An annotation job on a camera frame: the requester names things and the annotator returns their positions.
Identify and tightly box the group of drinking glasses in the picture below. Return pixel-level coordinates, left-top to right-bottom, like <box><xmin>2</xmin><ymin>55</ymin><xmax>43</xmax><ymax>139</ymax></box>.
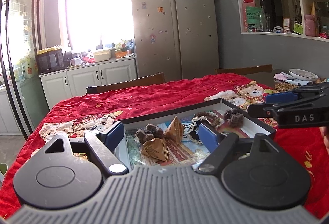
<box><xmin>254</xmin><ymin>12</ymin><xmax>272</xmax><ymax>32</ymax></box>

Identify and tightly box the brown fuzzy hair claw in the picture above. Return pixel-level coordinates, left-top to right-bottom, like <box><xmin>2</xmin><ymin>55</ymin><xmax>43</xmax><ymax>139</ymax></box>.
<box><xmin>135</xmin><ymin>124</ymin><xmax>164</xmax><ymax>146</ymax></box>
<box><xmin>224</xmin><ymin>109</ymin><xmax>244</xmax><ymax>127</ymax></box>

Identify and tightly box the glass sliding door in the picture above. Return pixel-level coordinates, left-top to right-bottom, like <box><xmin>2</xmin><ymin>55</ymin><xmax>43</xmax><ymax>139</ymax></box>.
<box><xmin>0</xmin><ymin>0</ymin><xmax>42</xmax><ymax>140</ymax></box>

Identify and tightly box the yellow lace cloth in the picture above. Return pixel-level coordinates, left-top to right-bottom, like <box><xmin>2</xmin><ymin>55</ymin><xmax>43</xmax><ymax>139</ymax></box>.
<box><xmin>37</xmin><ymin>45</ymin><xmax>63</xmax><ymax>55</ymax></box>

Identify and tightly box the green sign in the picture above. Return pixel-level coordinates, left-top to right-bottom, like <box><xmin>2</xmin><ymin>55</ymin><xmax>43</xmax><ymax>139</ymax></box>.
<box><xmin>245</xmin><ymin>5</ymin><xmax>264</xmax><ymax>32</ymax></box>

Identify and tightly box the person's right hand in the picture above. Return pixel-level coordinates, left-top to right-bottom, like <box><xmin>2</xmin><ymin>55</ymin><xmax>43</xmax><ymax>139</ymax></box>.
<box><xmin>320</xmin><ymin>127</ymin><xmax>329</xmax><ymax>151</ymax></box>

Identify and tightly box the black microwave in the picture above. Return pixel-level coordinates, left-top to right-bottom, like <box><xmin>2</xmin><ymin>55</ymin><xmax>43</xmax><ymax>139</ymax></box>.
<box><xmin>36</xmin><ymin>49</ymin><xmax>65</xmax><ymax>74</ymax></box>

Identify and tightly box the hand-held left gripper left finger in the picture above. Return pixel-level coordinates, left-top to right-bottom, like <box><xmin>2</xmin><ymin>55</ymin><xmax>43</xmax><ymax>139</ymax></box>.
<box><xmin>43</xmin><ymin>121</ymin><xmax>129</xmax><ymax>177</ymax></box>

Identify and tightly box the pink bottle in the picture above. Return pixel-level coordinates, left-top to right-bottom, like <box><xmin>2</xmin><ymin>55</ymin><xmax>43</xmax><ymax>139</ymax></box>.
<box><xmin>305</xmin><ymin>14</ymin><xmax>317</xmax><ymax>37</ymax></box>

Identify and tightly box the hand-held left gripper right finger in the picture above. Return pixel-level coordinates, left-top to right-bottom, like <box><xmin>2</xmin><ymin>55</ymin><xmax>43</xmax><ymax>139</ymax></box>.
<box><xmin>192</xmin><ymin>123</ymin><xmax>277</xmax><ymax>173</ymax></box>

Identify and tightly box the silver refrigerator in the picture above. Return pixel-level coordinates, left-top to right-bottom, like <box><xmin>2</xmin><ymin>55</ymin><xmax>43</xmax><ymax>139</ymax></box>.
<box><xmin>129</xmin><ymin>0</ymin><xmax>219</xmax><ymax>83</ymax></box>

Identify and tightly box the white storage container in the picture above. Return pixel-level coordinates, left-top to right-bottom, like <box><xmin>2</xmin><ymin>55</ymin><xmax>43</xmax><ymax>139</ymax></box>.
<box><xmin>93</xmin><ymin>49</ymin><xmax>112</xmax><ymax>62</ymax></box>

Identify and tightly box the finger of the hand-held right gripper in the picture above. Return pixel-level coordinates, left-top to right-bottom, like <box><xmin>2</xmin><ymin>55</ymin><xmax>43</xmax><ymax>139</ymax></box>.
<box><xmin>247</xmin><ymin>94</ymin><xmax>329</xmax><ymax>118</ymax></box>
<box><xmin>265</xmin><ymin>84</ymin><xmax>329</xmax><ymax>104</ymax></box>

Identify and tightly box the orange box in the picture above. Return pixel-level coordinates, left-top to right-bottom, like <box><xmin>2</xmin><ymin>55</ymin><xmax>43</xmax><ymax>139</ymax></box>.
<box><xmin>114</xmin><ymin>50</ymin><xmax>133</xmax><ymax>59</ymax></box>

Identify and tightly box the red printed blanket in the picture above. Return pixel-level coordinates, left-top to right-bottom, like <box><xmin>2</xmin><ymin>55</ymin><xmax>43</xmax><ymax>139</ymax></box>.
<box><xmin>0</xmin><ymin>73</ymin><xmax>329</xmax><ymax>219</ymax></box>

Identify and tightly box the wooden bead trivet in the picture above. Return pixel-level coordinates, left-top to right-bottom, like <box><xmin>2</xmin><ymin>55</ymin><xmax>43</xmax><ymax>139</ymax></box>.
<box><xmin>274</xmin><ymin>81</ymin><xmax>301</xmax><ymax>93</ymax></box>

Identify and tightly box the white kitchen cabinet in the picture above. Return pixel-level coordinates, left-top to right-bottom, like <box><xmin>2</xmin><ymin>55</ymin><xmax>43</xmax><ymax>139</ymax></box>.
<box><xmin>39</xmin><ymin>56</ymin><xmax>137</xmax><ymax>111</ymax></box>

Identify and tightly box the black shallow box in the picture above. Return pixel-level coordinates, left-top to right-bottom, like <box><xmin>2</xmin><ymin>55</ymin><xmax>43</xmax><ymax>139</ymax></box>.
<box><xmin>114</xmin><ymin>97</ymin><xmax>277</xmax><ymax>170</ymax></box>

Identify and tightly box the white plate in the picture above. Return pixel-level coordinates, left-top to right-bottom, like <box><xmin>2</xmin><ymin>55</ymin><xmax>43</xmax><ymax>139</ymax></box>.
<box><xmin>288</xmin><ymin>68</ymin><xmax>319</xmax><ymax>82</ymax></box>

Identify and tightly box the dotted triangular paper packet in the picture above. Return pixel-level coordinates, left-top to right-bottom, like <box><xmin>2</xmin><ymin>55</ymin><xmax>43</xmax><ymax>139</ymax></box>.
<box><xmin>164</xmin><ymin>116</ymin><xmax>184</xmax><ymax>141</ymax></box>

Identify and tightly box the brown triangular paper packet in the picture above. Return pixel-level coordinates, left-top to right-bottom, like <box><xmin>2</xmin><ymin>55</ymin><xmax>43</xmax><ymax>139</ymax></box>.
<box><xmin>141</xmin><ymin>136</ymin><xmax>170</xmax><ymax>162</ymax></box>

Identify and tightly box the cream ruffled scrunchie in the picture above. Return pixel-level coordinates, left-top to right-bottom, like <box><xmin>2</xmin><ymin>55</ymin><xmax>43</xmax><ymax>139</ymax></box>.
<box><xmin>193</xmin><ymin>111</ymin><xmax>225</xmax><ymax>129</ymax></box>

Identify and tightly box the pink cloth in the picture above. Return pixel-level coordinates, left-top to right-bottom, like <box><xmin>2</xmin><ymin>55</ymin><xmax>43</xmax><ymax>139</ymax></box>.
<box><xmin>274</xmin><ymin>72</ymin><xmax>291</xmax><ymax>81</ymax></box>

